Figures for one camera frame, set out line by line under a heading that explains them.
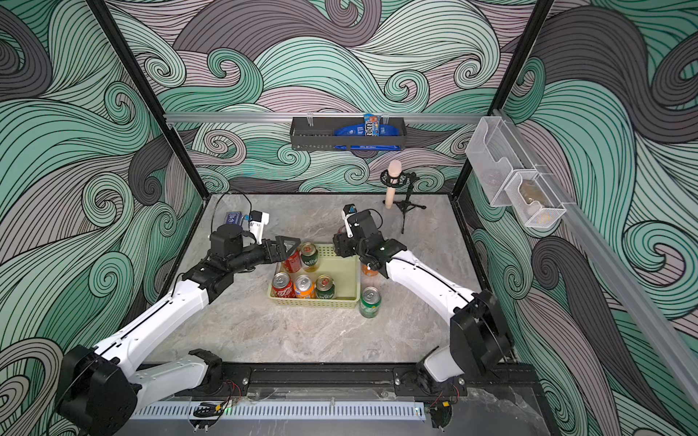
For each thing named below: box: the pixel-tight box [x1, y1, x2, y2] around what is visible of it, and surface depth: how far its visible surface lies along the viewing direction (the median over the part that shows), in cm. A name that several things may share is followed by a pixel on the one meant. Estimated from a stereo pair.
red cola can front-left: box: [271, 271, 296, 299], surface depth 83 cm
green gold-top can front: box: [315, 273, 336, 300], surface depth 83 cm
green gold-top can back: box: [300, 241, 320, 267], surface depth 91 cm
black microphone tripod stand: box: [379, 168, 427, 234], surface depth 97 cm
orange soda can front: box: [293, 274, 316, 299], surface depth 83 cm
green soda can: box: [358, 286, 382, 319], surface depth 81 cm
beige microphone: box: [385, 158, 403, 209], surface depth 94 cm
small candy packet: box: [363, 113, 380, 138], surface depth 92 cm
